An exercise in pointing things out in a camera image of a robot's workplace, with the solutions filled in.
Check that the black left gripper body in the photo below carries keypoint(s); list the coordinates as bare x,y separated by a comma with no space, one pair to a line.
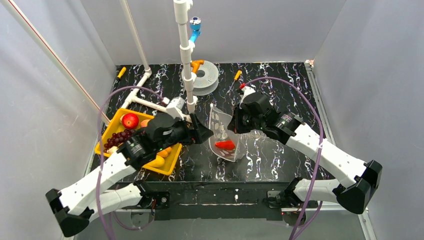
194,131

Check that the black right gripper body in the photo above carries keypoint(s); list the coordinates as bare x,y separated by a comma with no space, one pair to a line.
240,120

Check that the clear polka dot zip bag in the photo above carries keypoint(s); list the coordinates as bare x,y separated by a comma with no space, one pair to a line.
218,123

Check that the orange toy carrot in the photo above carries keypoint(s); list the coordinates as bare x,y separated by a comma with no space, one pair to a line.
227,145

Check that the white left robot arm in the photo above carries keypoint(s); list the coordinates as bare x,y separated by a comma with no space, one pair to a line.
77,205

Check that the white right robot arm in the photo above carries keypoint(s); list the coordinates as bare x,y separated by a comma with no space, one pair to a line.
355,181

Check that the yellow toy bell pepper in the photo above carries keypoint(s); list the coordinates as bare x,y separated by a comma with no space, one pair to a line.
165,152

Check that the toy peach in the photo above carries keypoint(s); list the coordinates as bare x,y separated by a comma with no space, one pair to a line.
144,123

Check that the yellow toy mango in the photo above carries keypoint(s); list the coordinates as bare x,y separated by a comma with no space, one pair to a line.
158,162

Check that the red toy apple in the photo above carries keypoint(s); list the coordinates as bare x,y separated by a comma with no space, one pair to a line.
129,121

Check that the yellow screwdriver right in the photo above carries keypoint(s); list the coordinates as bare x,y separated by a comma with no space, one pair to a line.
235,79

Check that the yellow plastic tray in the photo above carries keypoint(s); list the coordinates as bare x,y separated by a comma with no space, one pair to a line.
115,126

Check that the purple toy grapes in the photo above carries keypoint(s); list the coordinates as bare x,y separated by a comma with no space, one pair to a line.
117,139

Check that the white toy garlic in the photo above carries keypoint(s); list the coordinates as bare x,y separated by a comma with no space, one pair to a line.
112,150

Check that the white pvc pipe stand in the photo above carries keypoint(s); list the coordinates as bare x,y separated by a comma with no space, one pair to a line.
181,8

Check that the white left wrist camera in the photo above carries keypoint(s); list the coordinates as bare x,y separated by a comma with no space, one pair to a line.
174,108

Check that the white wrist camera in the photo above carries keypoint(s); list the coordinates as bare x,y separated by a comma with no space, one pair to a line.
174,108
244,91

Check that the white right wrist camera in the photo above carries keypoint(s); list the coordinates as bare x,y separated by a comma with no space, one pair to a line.
244,91

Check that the orange clamp handle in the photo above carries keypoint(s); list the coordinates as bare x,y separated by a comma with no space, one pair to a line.
195,65

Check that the aluminium frame rail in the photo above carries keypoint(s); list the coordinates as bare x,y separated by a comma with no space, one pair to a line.
352,187

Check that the blue overhead camera mount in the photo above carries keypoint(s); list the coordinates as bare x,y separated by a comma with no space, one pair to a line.
195,26

